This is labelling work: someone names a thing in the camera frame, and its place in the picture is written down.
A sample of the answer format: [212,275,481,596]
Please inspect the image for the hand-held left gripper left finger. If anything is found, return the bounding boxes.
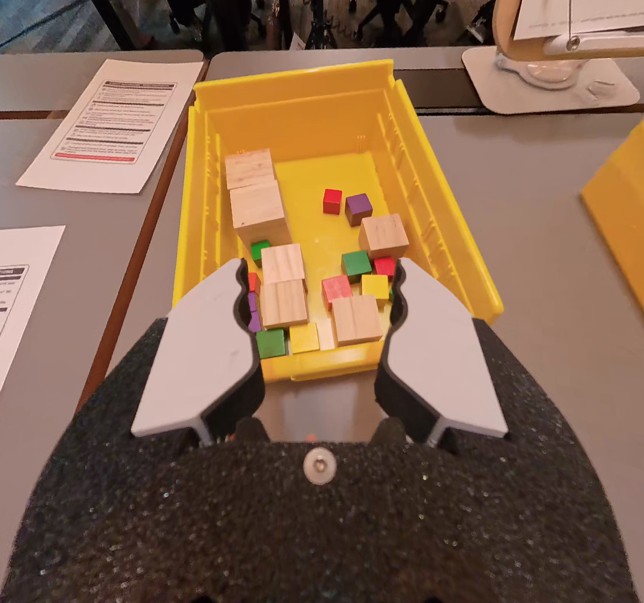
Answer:
[130,258,266,447]

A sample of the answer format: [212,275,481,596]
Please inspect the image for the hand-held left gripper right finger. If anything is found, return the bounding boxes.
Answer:
[374,257,510,447]

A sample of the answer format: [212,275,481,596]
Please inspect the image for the pile of plain wooden cubes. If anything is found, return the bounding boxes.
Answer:
[224,148,409,351]

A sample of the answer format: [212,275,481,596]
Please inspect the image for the pile of small coloured cubes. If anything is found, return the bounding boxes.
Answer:
[247,188,398,360]

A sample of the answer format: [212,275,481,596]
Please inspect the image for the yellow plastic box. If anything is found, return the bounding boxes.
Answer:
[581,120,644,312]
[172,59,505,383]

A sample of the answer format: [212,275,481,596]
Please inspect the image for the white instruction sheet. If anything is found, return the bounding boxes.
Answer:
[0,225,66,393]
[16,58,204,194]

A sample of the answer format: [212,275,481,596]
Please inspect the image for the instruction sign on stand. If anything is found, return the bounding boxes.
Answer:
[462,0,644,115]

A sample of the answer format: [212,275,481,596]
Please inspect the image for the black tripod stand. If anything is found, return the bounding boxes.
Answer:
[303,0,340,51]

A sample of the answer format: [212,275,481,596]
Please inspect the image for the white task sheet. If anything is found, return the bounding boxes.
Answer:
[513,0,644,42]

